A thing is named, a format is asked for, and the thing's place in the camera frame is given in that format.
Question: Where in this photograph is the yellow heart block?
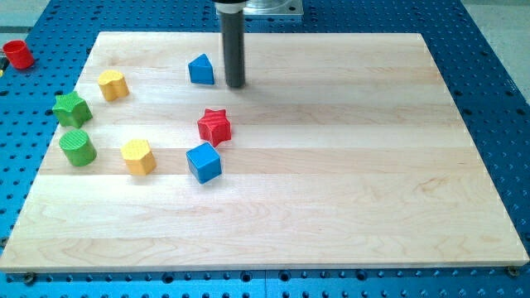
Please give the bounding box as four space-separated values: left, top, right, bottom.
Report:
98 70 129 101

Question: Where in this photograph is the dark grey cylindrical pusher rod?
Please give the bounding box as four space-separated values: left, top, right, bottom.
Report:
219 11 245 89

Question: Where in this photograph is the light wooden board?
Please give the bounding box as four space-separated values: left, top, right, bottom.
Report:
1 31 528 272

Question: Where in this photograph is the board corner screw right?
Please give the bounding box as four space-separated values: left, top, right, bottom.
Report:
505 267 520 278

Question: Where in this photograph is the green cylinder block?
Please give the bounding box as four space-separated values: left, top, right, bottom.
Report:
59 129 97 166

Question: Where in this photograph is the red star block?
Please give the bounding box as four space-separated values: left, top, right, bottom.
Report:
197 108 231 147

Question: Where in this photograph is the board corner screw left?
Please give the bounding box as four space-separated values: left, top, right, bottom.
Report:
22 272 36 286

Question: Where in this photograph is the red cylinder block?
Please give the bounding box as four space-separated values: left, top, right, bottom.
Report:
2 40 35 70

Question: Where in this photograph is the blue triangle block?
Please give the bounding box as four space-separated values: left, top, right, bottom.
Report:
188 54 214 85

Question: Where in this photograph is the green star block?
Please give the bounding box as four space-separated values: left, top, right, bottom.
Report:
52 91 93 128

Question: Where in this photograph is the board corner screw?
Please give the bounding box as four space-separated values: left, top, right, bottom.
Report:
22 272 36 286
505 267 520 278

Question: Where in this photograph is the yellow hexagon block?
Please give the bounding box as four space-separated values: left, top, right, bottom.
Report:
120 139 157 175

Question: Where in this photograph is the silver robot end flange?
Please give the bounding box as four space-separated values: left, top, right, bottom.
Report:
213 0 304 16

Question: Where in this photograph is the blue cube block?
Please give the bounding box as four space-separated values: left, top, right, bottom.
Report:
186 142 222 184

